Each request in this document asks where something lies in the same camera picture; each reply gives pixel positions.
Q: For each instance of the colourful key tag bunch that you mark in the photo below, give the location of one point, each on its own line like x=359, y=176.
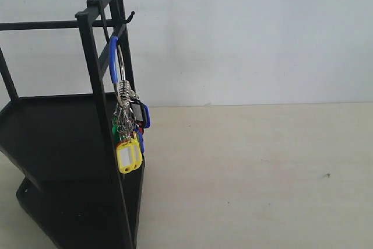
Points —
x=130, y=117

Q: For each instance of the black metal S hook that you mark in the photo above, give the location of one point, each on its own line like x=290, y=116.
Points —
x=116, y=24

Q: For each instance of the black metal shelf rack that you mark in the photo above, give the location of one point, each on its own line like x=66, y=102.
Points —
x=63, y=145

